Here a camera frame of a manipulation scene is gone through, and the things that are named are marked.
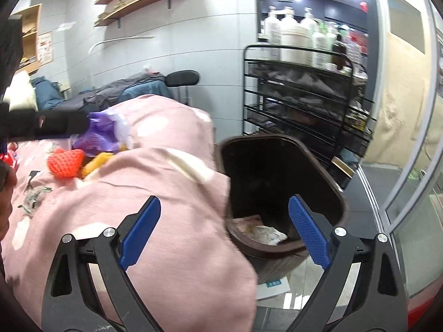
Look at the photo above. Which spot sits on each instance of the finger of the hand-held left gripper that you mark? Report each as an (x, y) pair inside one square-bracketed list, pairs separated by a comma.
[(52, 124)]

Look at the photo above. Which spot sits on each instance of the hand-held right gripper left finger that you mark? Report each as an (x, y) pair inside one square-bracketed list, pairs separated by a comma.
[(142, 231)]

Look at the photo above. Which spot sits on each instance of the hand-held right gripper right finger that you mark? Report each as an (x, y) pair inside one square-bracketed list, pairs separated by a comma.
[(308, 231)]

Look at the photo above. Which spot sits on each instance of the purple plastic bag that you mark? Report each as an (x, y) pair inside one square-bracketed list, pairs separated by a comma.
[(100, 135)]

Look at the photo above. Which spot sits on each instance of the person's left hand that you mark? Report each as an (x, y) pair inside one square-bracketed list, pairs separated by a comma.
[(5, 211)]

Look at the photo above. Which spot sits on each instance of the blue blanket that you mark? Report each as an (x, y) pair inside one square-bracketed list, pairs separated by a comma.
[(46, 95)]

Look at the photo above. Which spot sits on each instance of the pink dotted blanket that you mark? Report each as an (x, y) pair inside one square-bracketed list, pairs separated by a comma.
[(173, 214)]

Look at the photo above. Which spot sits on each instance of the crumpled white paper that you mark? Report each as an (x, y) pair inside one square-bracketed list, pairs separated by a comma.
[(268, 235)]

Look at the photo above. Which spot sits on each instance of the red foam fruit net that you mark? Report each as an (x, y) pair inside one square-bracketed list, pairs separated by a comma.
[(64, 164)]

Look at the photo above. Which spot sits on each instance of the white pillow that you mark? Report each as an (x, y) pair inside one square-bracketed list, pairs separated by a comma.
[(22, 90)]

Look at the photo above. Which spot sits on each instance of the orange plastic toy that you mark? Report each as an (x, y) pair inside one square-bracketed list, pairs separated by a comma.
[(95, 164)]

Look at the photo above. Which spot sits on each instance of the grey blanket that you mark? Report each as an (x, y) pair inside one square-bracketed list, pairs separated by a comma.
[(103, 93)]

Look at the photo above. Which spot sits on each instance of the white blue leaflet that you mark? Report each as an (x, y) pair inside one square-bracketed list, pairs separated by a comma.
[(273, 287)]

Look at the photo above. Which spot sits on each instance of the brown paper scrap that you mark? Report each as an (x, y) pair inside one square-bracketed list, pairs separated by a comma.
[(242, 223)]

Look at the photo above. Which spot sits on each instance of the brown glass bottle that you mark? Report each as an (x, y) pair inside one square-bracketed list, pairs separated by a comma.
[(339, 52)]

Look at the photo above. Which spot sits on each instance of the glass door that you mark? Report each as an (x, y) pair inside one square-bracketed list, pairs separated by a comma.
[(408, 76)]

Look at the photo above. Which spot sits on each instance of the group of white toiletry bottles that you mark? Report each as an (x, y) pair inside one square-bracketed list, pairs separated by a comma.
[(294, 38)]

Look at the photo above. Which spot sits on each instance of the wooden wall cabinet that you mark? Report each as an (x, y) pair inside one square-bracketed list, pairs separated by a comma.
[(33, 20)]

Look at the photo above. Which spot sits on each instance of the wall poster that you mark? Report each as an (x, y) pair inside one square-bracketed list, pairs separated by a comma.
[(45, 48)]

